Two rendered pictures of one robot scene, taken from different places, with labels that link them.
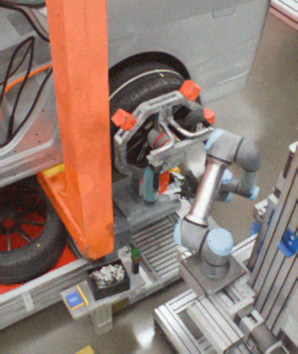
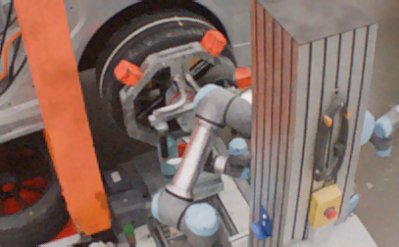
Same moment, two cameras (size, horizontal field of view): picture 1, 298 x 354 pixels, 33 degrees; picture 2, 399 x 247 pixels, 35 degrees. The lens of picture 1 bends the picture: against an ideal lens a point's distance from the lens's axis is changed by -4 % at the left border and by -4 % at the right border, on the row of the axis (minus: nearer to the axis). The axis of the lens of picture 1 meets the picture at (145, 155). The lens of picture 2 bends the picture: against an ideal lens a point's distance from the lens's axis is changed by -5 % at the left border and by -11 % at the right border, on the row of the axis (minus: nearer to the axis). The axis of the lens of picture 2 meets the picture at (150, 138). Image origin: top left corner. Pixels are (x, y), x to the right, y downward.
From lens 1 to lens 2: 0.72 m
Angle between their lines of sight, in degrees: 13
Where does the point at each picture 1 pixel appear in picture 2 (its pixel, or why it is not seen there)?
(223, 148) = (211, 107)
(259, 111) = not seen: hidden behind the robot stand
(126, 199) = (155, 172)
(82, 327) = not seen: outside the picture
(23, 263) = (13, 231)
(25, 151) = (21, 105)
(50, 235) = (46, 204)
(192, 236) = (170, 210)
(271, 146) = not seen: hidden behind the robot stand
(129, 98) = (136, 49)
